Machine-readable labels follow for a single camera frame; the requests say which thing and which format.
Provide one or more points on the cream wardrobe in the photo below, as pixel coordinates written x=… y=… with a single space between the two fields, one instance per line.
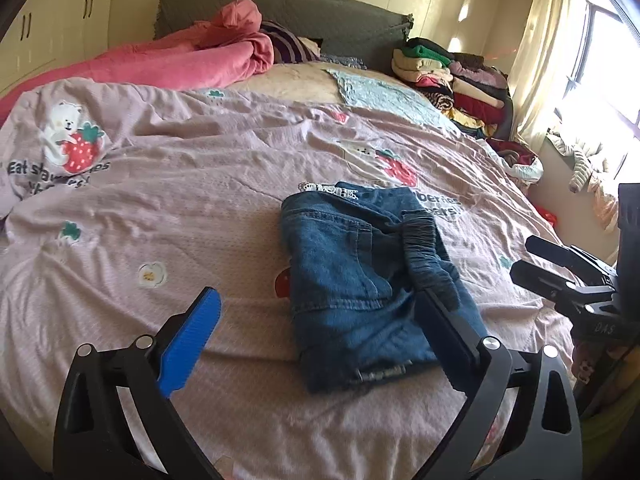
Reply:
x=60 y=20

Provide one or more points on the blue denim pants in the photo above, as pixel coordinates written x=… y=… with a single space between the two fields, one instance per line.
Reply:
x=345 y=280

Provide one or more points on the red and white clothes heap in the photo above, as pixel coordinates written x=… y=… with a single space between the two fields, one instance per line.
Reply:
x=515 y=160

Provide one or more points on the cream curtain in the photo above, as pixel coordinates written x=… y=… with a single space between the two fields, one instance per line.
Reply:
x=545 y=35

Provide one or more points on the coral pink blanket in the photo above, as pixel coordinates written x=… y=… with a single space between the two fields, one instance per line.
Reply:
x=175 y=65

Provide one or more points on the person's right forearm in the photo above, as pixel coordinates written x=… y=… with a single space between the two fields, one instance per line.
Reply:
x=612 y=430

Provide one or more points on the grey headboard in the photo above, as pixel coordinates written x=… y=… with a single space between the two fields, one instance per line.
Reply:
x=325 y=20

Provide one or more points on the clothes on window sill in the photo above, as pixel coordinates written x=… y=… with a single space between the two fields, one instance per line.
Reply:
x=580 y=170

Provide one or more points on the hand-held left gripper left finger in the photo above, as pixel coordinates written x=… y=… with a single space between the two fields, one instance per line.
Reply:
x=192 y=340

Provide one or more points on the window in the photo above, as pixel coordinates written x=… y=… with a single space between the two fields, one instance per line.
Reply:
x=600 y=60

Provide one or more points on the small red cloth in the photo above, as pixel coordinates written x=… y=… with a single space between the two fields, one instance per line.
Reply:
x=547 y=216

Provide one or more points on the light blue knitted cloth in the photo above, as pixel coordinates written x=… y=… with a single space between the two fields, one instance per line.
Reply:
x=380 y=95

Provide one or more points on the dark patterned pillow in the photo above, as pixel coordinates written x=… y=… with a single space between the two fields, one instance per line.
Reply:
x=345 y=61

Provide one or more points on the pile of folded clothes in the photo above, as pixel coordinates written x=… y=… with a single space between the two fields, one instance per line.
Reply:
x=450 y=90

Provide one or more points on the beige bed sheet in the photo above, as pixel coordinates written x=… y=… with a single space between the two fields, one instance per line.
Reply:
x=290 y=80

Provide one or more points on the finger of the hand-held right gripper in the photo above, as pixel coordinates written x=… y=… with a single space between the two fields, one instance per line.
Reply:
x=555 y=287
x=570 y=260

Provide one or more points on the pink strawberry printed duvet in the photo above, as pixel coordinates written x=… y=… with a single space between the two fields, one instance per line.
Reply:
x=200 y=185

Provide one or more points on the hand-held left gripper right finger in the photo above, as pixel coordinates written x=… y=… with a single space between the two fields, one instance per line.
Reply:
x=450 y=330

